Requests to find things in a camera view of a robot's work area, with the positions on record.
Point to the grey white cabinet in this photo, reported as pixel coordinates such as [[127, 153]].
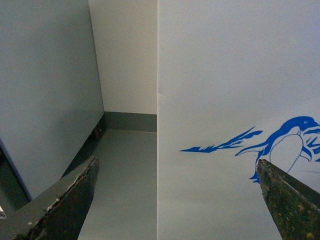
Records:
[[50, 93]]

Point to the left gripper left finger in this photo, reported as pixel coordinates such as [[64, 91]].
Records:
[[59, 212]]

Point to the white blue chest freezer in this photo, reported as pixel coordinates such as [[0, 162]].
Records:
[[238, 81]]

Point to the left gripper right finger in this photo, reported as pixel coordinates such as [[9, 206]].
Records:
[[294, 206]]

